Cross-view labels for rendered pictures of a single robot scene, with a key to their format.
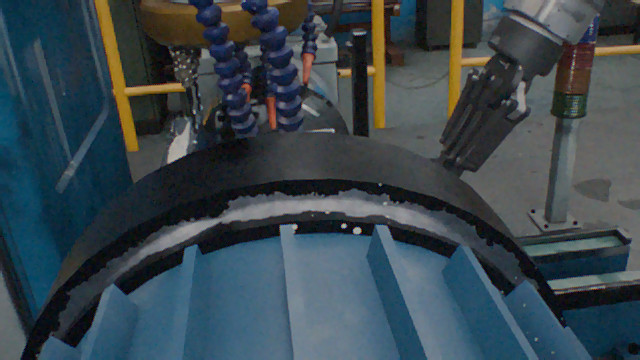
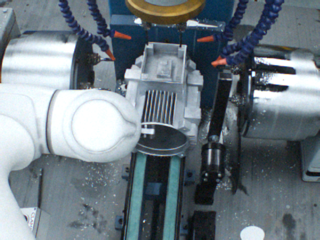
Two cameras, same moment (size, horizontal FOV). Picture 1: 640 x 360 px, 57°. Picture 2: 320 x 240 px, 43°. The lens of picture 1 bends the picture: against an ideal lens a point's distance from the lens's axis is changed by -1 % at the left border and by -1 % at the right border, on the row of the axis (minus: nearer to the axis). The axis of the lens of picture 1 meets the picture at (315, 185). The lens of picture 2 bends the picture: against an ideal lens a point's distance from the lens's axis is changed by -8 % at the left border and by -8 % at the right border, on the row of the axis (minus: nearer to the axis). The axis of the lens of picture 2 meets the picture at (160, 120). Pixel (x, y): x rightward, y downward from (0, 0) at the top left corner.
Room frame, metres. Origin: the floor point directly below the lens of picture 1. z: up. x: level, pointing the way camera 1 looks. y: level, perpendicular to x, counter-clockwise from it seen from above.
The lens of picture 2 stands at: (0.77, -0.63, 1.94)
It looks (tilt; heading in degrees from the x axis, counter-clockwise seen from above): 58 degrees down; 99
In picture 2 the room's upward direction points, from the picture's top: straight up
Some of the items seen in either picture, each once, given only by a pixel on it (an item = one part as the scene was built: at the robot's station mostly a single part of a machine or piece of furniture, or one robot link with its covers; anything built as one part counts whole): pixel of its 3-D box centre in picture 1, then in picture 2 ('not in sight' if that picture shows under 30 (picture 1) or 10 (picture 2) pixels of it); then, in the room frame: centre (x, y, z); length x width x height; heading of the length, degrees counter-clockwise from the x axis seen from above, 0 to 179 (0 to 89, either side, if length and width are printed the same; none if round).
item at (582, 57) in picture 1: (576, 51); not in sight; (1.01, -0.47, 1.14); 0.06 x 0.06 x 0.04
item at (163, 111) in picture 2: not in sight; (161, 106); (0.68, -0.01, 1.01); 0.20 x 0.19 x 0.19; 93
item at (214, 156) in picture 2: not in sight; (224, 120); (0.85, 0.03, 0.92); 0.45 x 0.13 x 0.24; 94
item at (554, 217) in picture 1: (566, 123); not in sight; (1.01, -0.47, 1.01); 0.08 x 0.08 x 0.42; 4
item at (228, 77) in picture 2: (361, 118); (219, 111); (0.82, -0.07, 1.12); 0.04 x 0.03 x 0.26; 94
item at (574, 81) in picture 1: (572, 76); not in sight; (1.01, -0.47, 1.10); 0.06 x 0.06 x 0.04
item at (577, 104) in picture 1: (569, 100); not in sight; (1.01, -0.47, 1.05); 0.06 x 0.06 x 0.04
